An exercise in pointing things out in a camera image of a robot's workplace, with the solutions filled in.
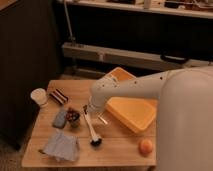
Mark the white paper cup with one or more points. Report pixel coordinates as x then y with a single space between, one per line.
39 96

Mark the brown striped block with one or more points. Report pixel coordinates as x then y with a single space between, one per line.
59 97

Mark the silver metal fork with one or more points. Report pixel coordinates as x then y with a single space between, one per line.
102 120

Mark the blue grey cloth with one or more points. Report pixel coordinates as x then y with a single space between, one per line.
62 147

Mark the wooden shelf with clutter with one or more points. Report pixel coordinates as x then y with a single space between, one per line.
139 8

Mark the yellow plastic bin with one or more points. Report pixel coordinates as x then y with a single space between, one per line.
136 114

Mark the black handle on rail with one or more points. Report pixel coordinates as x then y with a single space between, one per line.
174 59

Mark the grey vertical pole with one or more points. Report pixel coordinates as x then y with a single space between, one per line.
72 37

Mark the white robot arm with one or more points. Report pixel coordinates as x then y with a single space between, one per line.
184 128

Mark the small dark cup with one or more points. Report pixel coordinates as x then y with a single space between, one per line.
73 117

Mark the blue grey sponge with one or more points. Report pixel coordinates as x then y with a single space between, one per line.
60 119

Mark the grey metal rail base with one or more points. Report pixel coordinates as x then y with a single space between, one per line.
125 57

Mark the orange fruit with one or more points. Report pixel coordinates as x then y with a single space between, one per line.
145 147

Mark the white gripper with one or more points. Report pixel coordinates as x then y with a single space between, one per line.
93 111

